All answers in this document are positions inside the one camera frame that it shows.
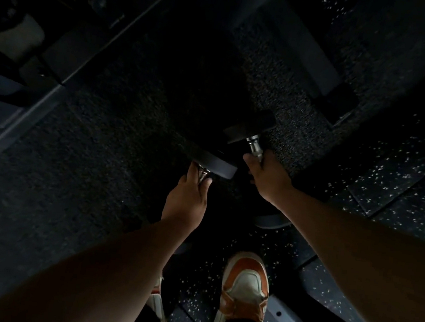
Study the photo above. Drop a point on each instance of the orange and white right shoe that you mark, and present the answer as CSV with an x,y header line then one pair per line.
x,y
244,285

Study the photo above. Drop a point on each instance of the person's left thumb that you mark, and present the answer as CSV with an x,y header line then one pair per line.
x,y
206,186

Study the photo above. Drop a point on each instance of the orange and white shoe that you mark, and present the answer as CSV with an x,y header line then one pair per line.
x,y
244,285
157,305

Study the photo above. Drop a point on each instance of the dark grey carpet mat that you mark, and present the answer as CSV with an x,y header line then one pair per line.
x,y
103,146

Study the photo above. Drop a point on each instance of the person's right forearm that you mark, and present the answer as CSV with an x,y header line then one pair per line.
x,y
358,259

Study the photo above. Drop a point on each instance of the orange and white left shoe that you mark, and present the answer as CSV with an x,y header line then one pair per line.
x,y
157,305

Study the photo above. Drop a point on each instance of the pale padded machine part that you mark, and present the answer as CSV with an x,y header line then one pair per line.
x,y
14,37

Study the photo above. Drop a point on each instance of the person's left hand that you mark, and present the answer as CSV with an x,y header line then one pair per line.
x,y
185,201

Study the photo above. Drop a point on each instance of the person's right hand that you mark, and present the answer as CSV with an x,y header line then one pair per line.
x,y
271,179

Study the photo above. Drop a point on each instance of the person's left forearm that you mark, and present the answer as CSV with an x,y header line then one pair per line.
x,y
108,273

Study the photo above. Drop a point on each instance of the person's right thumb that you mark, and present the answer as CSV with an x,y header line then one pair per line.
x,y
249,166

